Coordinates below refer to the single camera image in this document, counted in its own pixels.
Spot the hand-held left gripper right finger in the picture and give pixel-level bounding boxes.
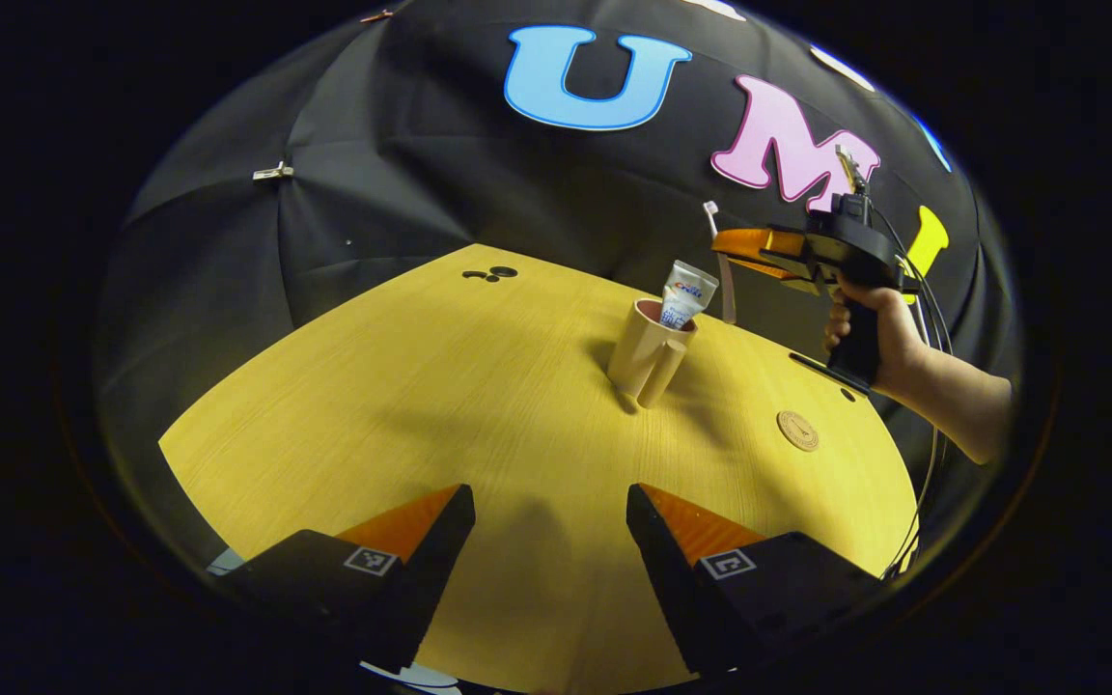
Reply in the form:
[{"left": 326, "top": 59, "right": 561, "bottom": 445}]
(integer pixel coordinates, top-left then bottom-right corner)
[{"left": 625, "top": 484, "right": 885, "bottom": 677}]

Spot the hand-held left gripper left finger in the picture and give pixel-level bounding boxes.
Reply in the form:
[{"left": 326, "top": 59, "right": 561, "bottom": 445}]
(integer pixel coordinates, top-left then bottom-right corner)
[{"left": 218, "top": 484, "right": 477, "bottom": 674}]

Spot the pink toothbrush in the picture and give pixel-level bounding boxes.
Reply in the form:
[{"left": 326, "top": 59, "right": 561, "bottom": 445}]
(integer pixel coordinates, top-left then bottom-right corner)
[{"left": 703, "top": 201, "right": 738, "bottom": 325}]

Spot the white toothpaste tube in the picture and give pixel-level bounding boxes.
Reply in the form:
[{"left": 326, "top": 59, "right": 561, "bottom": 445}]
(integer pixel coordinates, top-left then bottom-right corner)
[{"left": 659, "top": 260, "right": 719, "bottom": 331}]

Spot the round wooden coaster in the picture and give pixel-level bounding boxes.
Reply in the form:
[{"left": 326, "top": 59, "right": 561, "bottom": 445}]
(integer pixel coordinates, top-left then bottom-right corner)
[{"left": 776, "top": 410, "right": 820, "bottom": 453}]

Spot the beige cup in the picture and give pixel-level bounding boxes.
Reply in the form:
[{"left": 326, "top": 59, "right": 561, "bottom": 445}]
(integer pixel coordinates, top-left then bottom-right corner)
[{"left": 607, "top": 298, "right": 699, "bottom": 409}]

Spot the wooden desktop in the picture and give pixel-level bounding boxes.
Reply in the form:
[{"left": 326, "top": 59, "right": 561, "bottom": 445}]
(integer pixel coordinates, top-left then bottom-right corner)
[{"left": 158, "top": 243, "right": 922, "bottom": 694}]

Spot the black backdrop cloth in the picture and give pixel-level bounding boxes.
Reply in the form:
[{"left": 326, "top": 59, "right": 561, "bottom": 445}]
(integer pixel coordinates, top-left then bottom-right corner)
[{"left": 93, "top": 0, "right": 1020, "bottom": 580}]

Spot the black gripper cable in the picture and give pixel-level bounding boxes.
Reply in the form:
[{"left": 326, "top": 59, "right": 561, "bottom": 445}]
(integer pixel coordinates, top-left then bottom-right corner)
[{"left": 870, "top": 208, "right": 953, "bottom": 580}]

